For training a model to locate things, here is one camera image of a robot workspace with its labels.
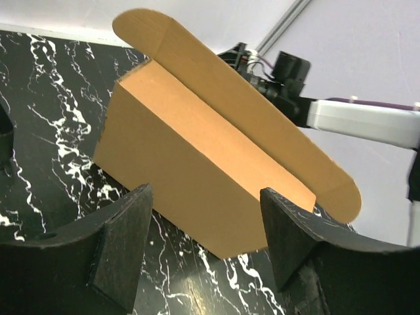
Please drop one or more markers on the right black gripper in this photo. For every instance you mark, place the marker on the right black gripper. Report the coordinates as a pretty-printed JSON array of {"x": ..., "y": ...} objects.
[{"x": 240, "y": 59}]

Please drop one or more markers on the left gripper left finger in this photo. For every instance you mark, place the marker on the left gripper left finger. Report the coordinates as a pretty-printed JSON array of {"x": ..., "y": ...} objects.
[{"x": 89, "y": 266}]

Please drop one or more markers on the brown cardboard box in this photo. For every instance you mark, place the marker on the brown cardboard box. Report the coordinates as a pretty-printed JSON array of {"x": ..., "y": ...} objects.
[{"x": 208, "y": 142}]

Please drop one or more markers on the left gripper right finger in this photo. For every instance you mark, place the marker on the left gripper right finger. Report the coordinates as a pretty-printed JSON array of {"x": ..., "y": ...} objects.
[{"x": 322, "y": 268}]

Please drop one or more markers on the black marble pattern mat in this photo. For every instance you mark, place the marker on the black marble pattern mat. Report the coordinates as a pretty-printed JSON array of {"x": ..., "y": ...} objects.
[{"x": 56, "y": 92}]

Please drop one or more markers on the aluminium frame profile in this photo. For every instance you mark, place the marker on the aluminium frame profile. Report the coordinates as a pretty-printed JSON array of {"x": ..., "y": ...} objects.
[{"x": 282, "y": 24}]

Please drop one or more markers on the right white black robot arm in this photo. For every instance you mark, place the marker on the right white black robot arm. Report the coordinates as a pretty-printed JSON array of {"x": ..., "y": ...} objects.
[{"x": 393, "y": 124}]

